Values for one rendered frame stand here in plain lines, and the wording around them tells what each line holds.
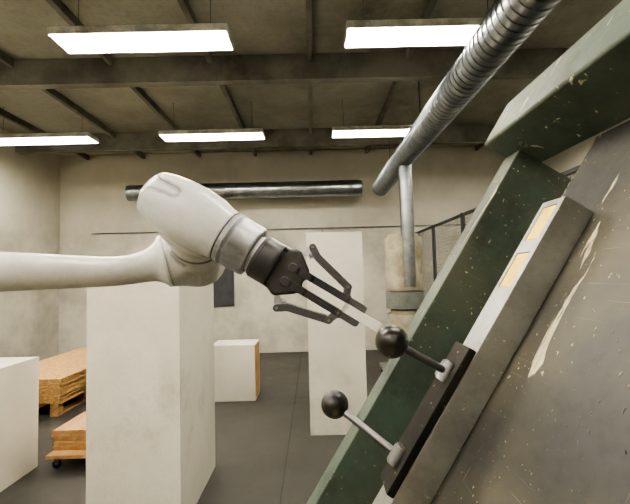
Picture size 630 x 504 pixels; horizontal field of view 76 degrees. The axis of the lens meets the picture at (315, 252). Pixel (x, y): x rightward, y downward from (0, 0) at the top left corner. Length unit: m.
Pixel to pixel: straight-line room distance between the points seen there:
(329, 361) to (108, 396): 2.11
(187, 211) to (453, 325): 0.50
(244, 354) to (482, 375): 5.02
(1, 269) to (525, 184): 0.87
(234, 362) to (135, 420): 2.69
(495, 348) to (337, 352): 3.70
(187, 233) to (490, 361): 0.46
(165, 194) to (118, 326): 2.30
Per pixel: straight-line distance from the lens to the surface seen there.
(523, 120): 0.77
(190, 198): 0.65
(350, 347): 4.20
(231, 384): 5.58
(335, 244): 4.14
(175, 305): 2.77
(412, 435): 0.56
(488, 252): 0.79
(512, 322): 0.54
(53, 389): 5.96
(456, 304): 0.77
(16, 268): 0.74
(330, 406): 0.57
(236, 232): 0.63
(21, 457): 4.45
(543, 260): 0.56
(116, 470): 3.15
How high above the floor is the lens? 1.62
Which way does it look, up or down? 3 degrees up
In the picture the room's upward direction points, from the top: 1 degrees counter-clockwise
